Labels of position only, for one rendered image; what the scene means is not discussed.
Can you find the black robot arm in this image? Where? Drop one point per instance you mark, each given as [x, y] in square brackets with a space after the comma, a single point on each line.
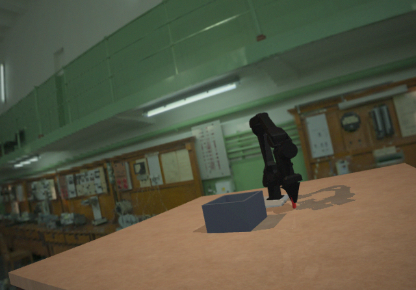
[270, 136]

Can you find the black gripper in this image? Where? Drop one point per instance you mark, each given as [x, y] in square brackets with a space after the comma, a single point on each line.
[290, 180]

